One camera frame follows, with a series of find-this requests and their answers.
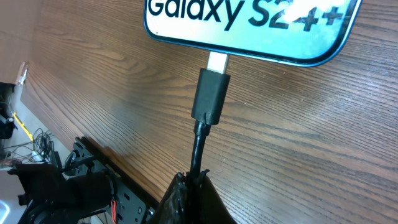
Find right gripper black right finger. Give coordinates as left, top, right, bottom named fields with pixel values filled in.
left=189, top=169, right=237, bottom=224

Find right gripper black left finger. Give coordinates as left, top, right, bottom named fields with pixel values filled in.
left=147, top=172, right=189, bottom=224

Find black USB charging cable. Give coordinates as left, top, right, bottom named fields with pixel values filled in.
left=188, top=51, right=231, bottom=183

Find Galaxy smartphone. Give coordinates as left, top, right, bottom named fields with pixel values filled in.
left=143, top=0, right=362, bottom=67

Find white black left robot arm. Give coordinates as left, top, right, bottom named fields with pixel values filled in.
left=7, top=164, right=117, bottom=223

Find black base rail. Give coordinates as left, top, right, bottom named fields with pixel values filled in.
left=73, top=137, right=159, bottom=224

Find tangled wires in background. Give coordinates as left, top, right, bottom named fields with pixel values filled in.
left=0, top=82, right=63, bottom=170

